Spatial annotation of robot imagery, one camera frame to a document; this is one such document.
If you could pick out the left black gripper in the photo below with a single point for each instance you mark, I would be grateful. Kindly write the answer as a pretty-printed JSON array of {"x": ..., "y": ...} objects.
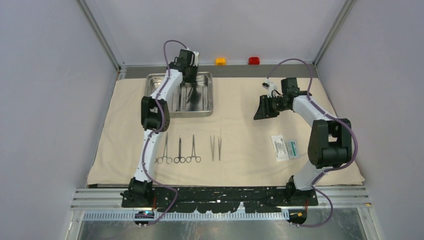
[{"x": 193, "y": 80}]

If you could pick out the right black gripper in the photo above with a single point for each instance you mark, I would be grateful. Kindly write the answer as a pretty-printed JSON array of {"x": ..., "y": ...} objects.
[{"x": 264, "y": 110}]

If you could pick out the wire mesh steel basket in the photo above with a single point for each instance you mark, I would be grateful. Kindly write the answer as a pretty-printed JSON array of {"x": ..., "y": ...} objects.
[{"x": 198, "y": 114}]

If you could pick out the white sterile pouch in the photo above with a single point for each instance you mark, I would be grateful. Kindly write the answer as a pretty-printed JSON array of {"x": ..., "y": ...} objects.
[{"x": 280, "y": 148}]

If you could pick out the green white packet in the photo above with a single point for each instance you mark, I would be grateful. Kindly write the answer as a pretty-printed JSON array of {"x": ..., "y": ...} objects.
[{"x": 292, "y": 149}]

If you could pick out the beige cloth wrap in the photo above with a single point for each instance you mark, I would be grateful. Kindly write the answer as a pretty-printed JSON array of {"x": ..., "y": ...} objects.
[{"x": 247, "y": 152}]

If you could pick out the steel tweezers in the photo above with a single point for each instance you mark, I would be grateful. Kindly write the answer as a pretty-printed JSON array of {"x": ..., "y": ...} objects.
[
  {"x": 219, "y": 148},
  {"x": 212, "y": 146}
]

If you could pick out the short steel scissors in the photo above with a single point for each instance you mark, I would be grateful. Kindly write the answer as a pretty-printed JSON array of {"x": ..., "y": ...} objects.
[{"x": 179, "y": 159}]

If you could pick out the long steel forceps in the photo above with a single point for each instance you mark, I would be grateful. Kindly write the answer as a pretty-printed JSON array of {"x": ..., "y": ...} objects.
[{"x": 164, "y": 158}]

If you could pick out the steel scalpel handle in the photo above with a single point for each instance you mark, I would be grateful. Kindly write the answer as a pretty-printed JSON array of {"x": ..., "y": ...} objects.
[{"x": 189, "y": 95}]

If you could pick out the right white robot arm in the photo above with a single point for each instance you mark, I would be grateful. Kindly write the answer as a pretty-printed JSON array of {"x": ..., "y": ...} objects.
[{"x": 330, "y": 141}]

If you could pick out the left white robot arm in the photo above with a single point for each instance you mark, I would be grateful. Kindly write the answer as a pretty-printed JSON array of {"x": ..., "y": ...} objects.
[{"x": 155, "y": 120}]

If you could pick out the right steel tray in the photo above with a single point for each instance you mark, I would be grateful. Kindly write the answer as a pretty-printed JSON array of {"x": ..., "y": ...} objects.
[{"x": 202, "y": 95}]

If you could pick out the steel tray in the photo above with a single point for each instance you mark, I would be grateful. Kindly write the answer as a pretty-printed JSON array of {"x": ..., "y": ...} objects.
[
  {"x": 202, "y": 95},
  {"x": 154, "y": 84}
]

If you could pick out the yellow button block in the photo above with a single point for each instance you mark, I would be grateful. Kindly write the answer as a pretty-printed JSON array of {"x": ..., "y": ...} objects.
[{"x": 220, "y": 61}]

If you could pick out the left steel tray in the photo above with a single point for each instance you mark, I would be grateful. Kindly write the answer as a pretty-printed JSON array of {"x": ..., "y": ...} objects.
[{"x": 154, "y": 84}]

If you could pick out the red button block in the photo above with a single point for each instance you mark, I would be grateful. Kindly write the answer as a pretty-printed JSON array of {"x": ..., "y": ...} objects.
[{"x": 254, "y": 60}]

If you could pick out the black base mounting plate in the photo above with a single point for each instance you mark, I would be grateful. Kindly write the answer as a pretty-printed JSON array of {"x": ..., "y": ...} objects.
[{"x": 259, "y": 199}]

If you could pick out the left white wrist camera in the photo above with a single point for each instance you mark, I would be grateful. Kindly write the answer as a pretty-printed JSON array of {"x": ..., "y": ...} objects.
[{"x": 196, "y": 58}]

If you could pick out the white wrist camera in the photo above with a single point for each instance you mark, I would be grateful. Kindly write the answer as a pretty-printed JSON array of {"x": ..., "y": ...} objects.
[
  {"x": 196, "y": 58},
  {"x": 270, "y": 87}
]

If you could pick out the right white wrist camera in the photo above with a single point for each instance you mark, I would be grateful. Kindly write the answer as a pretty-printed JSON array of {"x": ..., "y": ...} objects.
[{"x": 270, "y": 87}]

